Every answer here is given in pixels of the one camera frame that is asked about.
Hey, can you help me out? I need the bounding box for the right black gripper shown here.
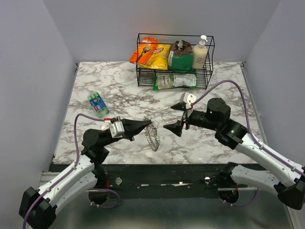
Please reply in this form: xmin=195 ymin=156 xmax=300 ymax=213
xmin=163 ymin=102 xmax=219 ymax=137

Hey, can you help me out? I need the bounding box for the metal toothed key ring disc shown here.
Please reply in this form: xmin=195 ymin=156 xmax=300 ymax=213
xmin=143 ymin=117 xmax=161 ymax=152

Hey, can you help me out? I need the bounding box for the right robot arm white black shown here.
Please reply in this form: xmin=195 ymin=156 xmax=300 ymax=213
xmin=164 ymin=98 xmax=305 ymax=210

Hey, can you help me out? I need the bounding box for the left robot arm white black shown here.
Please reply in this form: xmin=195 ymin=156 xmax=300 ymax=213
xmin=19 ymin=117 xmax=152 ymax=229

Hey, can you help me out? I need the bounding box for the green white snack bag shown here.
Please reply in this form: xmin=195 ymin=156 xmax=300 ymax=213
xmin=153 ymin=74 xmax=197 ymax=91

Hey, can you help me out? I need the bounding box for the green blue sponge pack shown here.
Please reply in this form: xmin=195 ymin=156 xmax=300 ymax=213
xmin=88 ymin=92 xmax=109 ymax=118

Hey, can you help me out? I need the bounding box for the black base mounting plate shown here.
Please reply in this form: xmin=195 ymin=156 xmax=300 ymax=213
xmin=49 ymin=163 xmax=278 ymax=199

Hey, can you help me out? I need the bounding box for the brown green coffee bag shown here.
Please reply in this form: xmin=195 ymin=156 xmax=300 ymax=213
xmin=168 ymin=40 xmax=193 ymax=73

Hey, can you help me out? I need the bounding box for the yellow chips bag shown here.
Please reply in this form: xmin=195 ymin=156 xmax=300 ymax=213
xmin=143 ymin=44 xmax=170 ymax=70

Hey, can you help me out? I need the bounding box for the cream lotion pump bottle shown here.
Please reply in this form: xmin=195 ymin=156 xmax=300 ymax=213
xmin=192 ymin=35 xmax=208 ymax=69

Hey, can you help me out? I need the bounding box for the orange razor box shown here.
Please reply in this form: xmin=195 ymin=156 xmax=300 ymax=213
xmin=129 ymin=37 xmax=158 ymax=67

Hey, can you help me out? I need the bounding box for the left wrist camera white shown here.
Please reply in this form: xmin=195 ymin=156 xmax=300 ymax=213
xmin=109 ymin=121 xmax=125 ymax=138

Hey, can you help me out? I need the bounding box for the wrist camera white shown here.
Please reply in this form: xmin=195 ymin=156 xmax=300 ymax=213
xmin=180 ymin=92 xmax=197 ymax=110
xmin=109 ymin=121 xmax=125 ymax=138

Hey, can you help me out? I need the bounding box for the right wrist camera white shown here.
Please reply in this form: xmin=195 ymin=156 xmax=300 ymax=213
xmin=180 ymin=92 xmax=197 ymax=110

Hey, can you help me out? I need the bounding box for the black wire shelf rack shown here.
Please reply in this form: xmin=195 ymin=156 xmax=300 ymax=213
xmin=130 ymin=33 xmax=215 ymax=90

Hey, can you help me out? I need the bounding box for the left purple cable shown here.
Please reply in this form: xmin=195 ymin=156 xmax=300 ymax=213
xmin=22 ymin=113 xmax=121 ymax=229

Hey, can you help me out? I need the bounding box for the purple cable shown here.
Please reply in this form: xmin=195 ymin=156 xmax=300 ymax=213
xmin=22 ymin=113 xmax=121 ymax=229
xmin=190 ymin=80 xmax=305 ymax=207

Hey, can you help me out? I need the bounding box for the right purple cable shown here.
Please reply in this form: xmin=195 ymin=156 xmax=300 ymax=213
xmin=190 ymin=80 xmax=305 ymax=207

